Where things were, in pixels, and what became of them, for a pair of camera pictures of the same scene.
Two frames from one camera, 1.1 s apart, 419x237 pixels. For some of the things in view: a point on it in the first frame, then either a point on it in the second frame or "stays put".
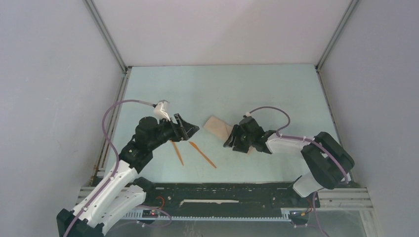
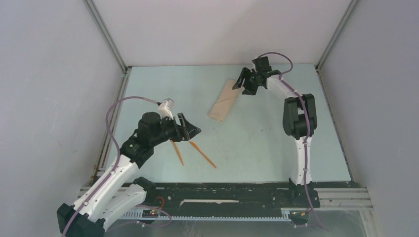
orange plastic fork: (176, 147) stays put
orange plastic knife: (201, 152) stays put
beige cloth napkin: (219, 128) to (224, 103)
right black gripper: (236, 131) to (244, 73)
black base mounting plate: (271, 197) stays put
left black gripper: (183, 133) stays put
